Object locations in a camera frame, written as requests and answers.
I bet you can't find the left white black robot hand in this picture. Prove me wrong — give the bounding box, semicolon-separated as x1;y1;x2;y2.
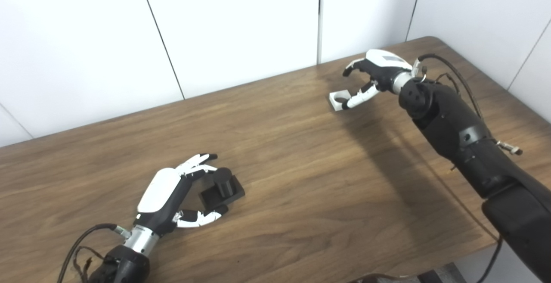
133;153;229;237

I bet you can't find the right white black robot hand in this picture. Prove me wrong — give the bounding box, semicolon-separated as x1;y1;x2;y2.
342;49;416;110

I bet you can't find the white square piece with hole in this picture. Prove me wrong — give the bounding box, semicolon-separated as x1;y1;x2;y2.
329;89;362;112

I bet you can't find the black peg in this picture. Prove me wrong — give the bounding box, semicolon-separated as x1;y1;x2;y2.
199;167;246;210

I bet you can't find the black robot torso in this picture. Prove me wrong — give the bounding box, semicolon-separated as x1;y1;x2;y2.
347;273;431;283

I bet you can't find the thin right wrist wire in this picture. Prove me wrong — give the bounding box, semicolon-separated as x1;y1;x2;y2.
434;71;458;86

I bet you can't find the thin wrist wire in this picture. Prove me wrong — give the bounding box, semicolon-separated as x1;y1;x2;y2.
72;246;106;277
434;71;458;86

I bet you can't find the thick black right wrist cable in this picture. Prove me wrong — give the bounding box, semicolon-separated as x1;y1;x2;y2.
412;53;485;122

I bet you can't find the thin left wrist wire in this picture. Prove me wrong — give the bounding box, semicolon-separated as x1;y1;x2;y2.
72;246;106;277

